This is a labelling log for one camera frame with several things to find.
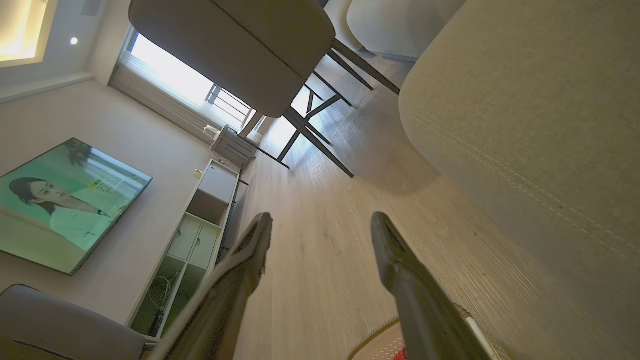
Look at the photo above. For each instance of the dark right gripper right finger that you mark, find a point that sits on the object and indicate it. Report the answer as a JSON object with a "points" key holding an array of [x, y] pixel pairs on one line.
{"points": [[425, 310]]}

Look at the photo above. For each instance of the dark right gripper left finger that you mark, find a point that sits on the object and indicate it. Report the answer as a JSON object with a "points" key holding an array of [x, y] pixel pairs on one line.
{"points": [[220, 300]]}

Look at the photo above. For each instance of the white laundry basket brown rim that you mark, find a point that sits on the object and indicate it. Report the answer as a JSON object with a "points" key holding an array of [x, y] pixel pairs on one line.
{"points": [[382, 348]]}

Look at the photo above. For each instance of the red mesh garment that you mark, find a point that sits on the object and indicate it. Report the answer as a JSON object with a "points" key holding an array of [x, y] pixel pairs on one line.
{"points": [[400, 356]]}

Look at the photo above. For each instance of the white television cabinet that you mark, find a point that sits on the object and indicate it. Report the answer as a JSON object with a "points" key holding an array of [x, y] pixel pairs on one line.
{"points": [[192, 240]]}

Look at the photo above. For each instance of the white slatted appliance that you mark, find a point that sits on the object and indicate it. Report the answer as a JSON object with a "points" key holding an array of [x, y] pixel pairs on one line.
{"points": [[234, 148]]}

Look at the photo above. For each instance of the grey padded chair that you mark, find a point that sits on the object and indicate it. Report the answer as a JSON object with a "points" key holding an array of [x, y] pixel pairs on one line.
{"points": [[55, 325]]}

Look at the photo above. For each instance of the flat screen television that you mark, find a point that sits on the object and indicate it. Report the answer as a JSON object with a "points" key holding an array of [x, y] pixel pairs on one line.
{"points": [[65, 210]]}

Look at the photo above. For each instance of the beige fabric sofa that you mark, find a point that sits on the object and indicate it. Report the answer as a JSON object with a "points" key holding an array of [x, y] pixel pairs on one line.
{"points": [[525, 125]]}

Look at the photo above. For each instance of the white pleated curtain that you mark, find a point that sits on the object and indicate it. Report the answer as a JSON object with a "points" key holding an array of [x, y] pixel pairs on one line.
{"points": [[150, 97]]}

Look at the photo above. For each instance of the bright window with railing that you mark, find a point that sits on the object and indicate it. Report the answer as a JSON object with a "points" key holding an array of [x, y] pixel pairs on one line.
{"points": [[175, 75]]}

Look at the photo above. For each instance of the pale upholstered seat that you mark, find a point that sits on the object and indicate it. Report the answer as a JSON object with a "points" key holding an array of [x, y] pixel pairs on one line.
{"points": [[400, 25]]}

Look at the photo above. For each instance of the recessed ceiling light panel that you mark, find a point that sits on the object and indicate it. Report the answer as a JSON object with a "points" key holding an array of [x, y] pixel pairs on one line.
{"points": [[20, 27]]}

